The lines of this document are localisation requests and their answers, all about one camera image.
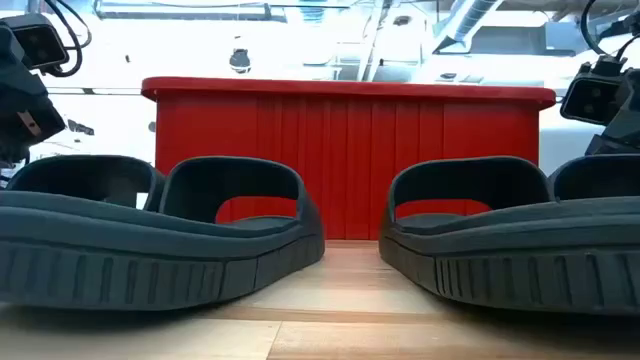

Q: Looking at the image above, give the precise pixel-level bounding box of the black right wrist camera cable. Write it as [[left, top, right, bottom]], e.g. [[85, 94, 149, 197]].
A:
[[579, 0, 640, 59]]

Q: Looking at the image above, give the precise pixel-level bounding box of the dark round background object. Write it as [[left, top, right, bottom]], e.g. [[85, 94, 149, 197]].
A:
[[228, 47, 252, 75]]

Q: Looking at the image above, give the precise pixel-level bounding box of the red plastic bin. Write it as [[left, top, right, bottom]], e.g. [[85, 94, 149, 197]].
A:
[[141, 76, 557, 241]]

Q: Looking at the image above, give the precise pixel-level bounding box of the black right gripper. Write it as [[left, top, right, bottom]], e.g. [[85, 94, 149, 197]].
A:
[[584, 67, 640, 157]]

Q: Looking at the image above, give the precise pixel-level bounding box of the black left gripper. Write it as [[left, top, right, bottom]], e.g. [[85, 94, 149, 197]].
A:
[[0, 24, 67, 166]]

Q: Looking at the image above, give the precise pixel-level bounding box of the small dark background object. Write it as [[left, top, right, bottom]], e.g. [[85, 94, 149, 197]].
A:
[[67, 118, 96, 137]]

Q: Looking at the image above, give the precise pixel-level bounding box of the black left wrist camera cable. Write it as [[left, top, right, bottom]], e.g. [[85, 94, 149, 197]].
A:
[[42, 0, 94, 79]]

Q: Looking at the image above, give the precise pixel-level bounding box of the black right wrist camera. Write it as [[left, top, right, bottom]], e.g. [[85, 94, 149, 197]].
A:
[[559, 55, 629, 126]]

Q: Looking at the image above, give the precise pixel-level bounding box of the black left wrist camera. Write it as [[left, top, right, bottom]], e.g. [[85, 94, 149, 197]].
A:
[[0, 13, 70, 71]]

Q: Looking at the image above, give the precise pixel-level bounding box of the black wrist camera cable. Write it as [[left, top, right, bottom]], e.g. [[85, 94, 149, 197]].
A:
[[579, 0, 640, 59], [42, 0, 94, 79]]

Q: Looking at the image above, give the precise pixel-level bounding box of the silver ceiling duct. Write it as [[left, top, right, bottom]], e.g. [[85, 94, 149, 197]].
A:
[[432, 0, 509, 55]]

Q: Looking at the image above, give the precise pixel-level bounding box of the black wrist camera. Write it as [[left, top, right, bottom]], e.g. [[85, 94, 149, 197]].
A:
[[0, 13, 70, 71], [559, 55, 629, 126]]

